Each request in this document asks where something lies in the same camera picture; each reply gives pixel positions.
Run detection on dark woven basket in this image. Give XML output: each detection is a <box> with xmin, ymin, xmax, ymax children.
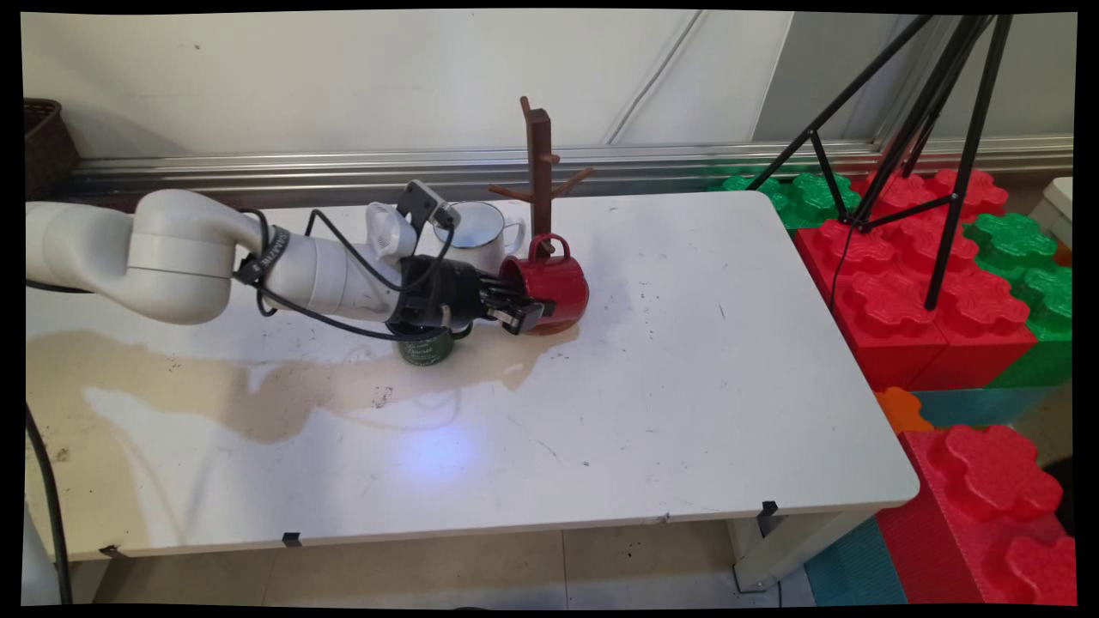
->
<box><xmin>24</xmin><ymin>98</ymin><xmax>83</xmax><ymax>200</ymax></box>

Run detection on white table leg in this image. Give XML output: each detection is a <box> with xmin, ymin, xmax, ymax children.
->
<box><xmin>726</xmin><ymin>506</ymin><xmax>878</xmax><ymax>594</ymax></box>

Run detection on red enamel mug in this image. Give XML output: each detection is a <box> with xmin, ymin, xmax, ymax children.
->
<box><xmin>499</xmin><ymin>233</ymin><xmax>592</xmax><ymax>332</ymax></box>

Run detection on aluminium wall rail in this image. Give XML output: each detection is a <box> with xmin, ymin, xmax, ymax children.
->
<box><xmin>73</xmin><ymin>136</ymin><xmax>1074</xmax><ymax>203</ymax></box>

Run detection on orange foam piece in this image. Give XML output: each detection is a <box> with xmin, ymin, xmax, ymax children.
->
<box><xmin>874</xmin><ymin>387</ymin><xmax>937</xmax><ymax>435</ymax></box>

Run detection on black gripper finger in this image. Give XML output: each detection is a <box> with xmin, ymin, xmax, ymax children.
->
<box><xmin>483</xmin><ymin>300</ymin><xmax>549</xmax><ymax>336</ymax></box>
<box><xmin>481</xmin><ymin>279</ymin><xmax>537</xmax><ymax>304</ymax></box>

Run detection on thin black tripod cable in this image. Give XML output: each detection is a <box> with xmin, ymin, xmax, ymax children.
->
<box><xmin>828</xmin><ymin>225</ymin><xmax>856</xmax><ymax>315</ymax></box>

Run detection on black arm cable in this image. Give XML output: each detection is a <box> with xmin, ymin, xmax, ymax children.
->
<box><xmin>232</xmin><ymin>208</ymin><xmax>458</xmax><ymax>342</ymax></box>

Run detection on black tripod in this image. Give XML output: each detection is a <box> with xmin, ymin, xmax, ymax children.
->
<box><xmin>747</xmin><ymin>13</ymin><xmax>1016</xmax><ymax>312</ymax></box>

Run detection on dark green enamel mug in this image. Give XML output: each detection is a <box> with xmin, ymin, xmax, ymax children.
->
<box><xmin>394</xmin><ymin>321</ymin><xmax>475</xmax><ymax>368</ymax></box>

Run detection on brown wooden mug tree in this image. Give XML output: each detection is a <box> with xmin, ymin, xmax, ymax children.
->
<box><xmin>488</xmin><ymin>96</ymin><xmax>596</xmax><ymax>337</ymax></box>

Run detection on teal foam floor mat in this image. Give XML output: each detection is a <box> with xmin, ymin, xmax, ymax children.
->
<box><xmin>803</xmin><ymin>515</ymin><xmax>911</xmax><ymax>607</ymax></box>

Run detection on large red foam block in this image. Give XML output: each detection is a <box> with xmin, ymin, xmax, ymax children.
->
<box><xmin>794</xmin><ymin>167</ymin><xmax>1040</xmax><ymax>392</ymax></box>

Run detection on white cabinet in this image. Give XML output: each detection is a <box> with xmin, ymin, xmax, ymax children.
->
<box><xmin>1029</xmin><ymin>178</ymin><xmax>1074</xmax><ymax>251</ymax></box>

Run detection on teal foam block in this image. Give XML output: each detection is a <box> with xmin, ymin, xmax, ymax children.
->
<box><xmin>910</xmin><ymin>386</ymin><xmax>1059</xmax><ymax>430</ymax></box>

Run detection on white plastic wrist bracket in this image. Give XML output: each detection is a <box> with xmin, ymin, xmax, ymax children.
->
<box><xmin>364</xmin><ymin>201</ymin><xmax>420</xmax><ymax>262</ymax></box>

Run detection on green foam block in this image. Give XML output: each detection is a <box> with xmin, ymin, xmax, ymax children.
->
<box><xmin>962</xmin><ymin>213</ymin><xmax>1074</xmax><ymax>389</ymax></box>
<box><xmin>711</xmin><ymin>167</ymin><xmax>862</xmax><ymax>233</ymax></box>

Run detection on white enamel mug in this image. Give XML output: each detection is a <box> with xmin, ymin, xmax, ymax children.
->
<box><xmin>432</xmin><ymin>201</ymin><xmax>527</xmax><ymax>277</ymax></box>

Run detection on black floor cable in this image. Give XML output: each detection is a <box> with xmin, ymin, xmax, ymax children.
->
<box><xmin>26</xmin><ymin>402</ymin><xmax>75</xmax><ymax>607</ymax></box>

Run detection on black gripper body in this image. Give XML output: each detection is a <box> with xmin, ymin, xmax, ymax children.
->
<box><xmin>385</xmin><ymin>254</ymin><xmax>497</xmax><ymax>337</ymax></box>

